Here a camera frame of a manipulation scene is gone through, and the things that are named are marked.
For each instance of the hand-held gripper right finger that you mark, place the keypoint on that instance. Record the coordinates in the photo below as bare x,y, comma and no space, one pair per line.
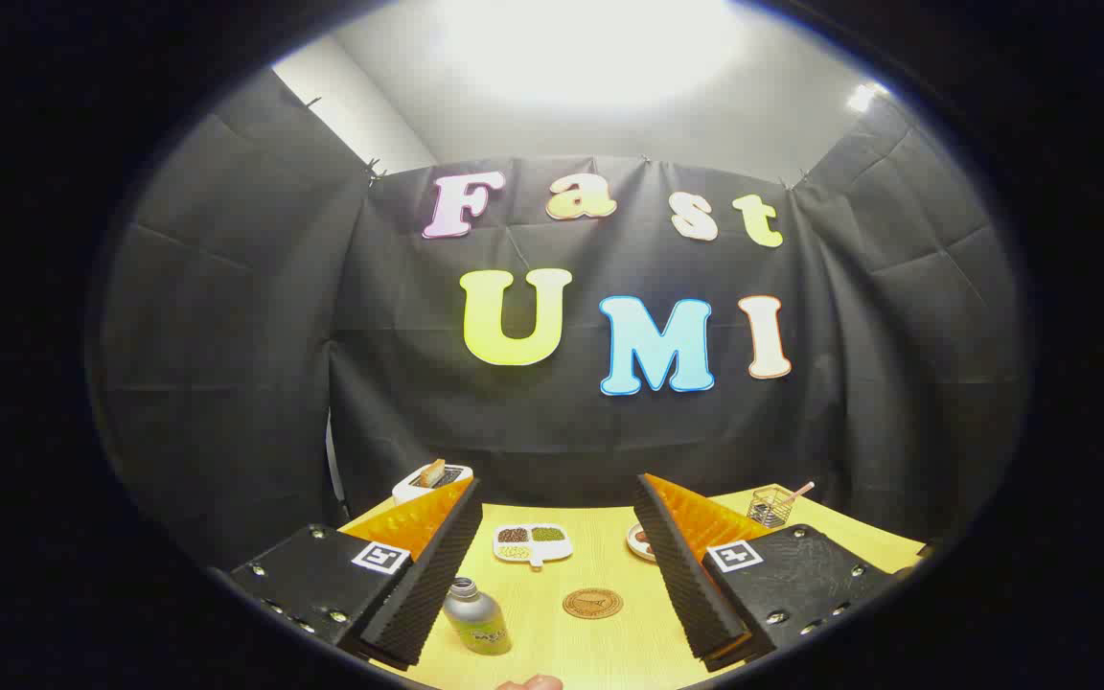
686,585

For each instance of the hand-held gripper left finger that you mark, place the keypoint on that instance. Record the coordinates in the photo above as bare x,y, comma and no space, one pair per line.
427,585

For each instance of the silver green juice bottle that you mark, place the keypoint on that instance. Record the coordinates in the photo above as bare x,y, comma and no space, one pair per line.
475,618

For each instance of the round wooden coaster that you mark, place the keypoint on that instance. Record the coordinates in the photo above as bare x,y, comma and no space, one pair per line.
592,603

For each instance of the white oval plate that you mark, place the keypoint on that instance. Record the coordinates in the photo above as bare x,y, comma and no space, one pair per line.
638,546

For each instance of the white toaster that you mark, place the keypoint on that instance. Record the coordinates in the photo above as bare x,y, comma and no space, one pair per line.
408,491

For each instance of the toast slice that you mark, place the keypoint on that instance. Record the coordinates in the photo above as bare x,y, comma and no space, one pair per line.
432,472

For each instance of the white divided dish of beans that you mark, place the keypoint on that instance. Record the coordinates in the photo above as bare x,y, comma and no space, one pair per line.
533,544

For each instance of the wooden table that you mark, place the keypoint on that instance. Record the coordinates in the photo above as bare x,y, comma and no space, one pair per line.
590,652

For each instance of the pink straw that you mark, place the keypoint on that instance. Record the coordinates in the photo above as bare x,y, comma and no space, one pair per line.
801,491

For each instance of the ceiling light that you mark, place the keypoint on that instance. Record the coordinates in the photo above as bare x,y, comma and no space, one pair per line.
590,43

